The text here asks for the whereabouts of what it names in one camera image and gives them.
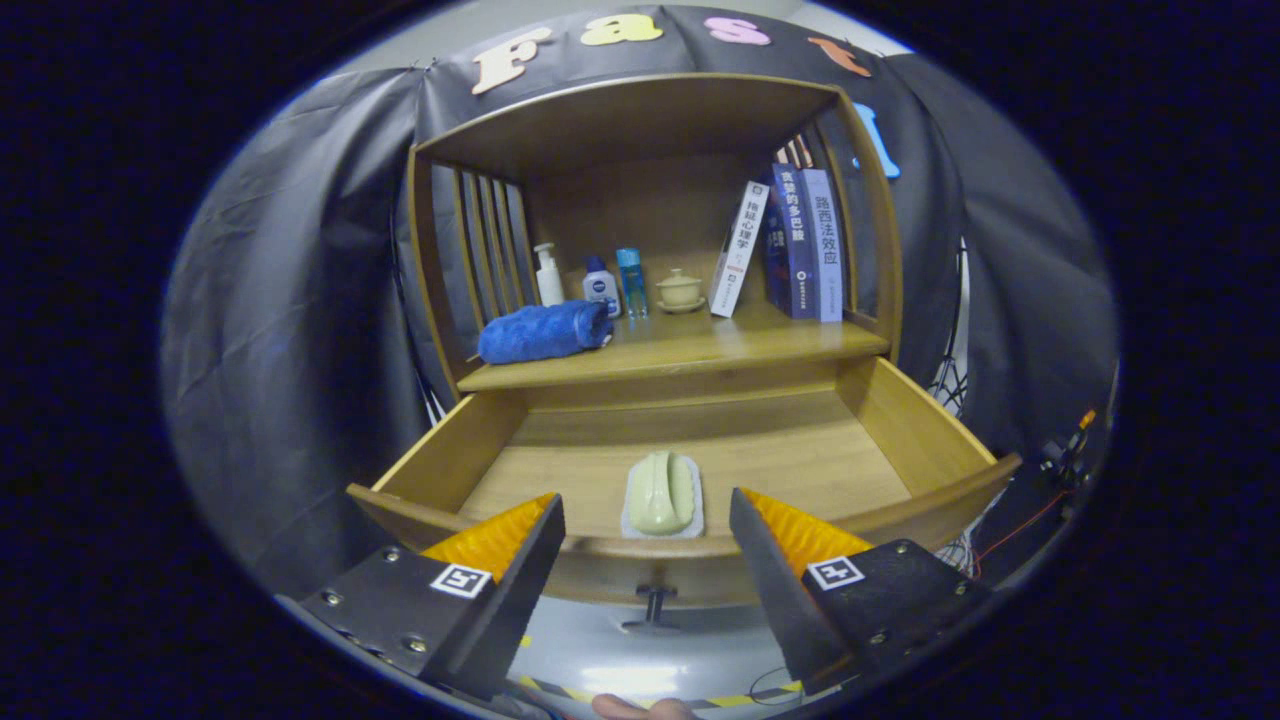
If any rolled blue towel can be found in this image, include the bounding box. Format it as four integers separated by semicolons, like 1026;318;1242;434
477;300;615;365

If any clear blue bottle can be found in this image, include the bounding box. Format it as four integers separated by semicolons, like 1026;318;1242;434
615;247;649;320

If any wooden cabinet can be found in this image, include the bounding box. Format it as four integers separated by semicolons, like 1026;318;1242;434
405;72;906;411

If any pale lavender book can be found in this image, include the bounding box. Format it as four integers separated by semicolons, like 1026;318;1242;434
800;168;844;324

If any white bottle with blue cap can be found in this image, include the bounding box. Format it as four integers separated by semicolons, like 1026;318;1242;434
583;255;622;319

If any beige lidded tea cup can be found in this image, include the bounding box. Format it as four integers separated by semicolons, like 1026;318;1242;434
655;267;707;315

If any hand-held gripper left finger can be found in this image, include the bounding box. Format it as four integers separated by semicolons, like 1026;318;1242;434
275;492;567;703

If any dark blue book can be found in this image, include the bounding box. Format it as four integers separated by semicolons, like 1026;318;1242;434
763;163;819;321

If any white book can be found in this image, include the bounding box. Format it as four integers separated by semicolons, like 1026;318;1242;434
708;180;772;319

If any green scrub brush white sponge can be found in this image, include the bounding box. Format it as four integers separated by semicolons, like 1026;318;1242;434
620;450;705;541

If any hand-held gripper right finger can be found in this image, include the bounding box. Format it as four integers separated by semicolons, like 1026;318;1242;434
728;487;993;697

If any white pump bottle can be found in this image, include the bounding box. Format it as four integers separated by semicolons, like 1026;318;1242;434
533;242;566;308

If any wooden countertop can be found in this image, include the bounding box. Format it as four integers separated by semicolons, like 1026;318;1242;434
458;300;893;393

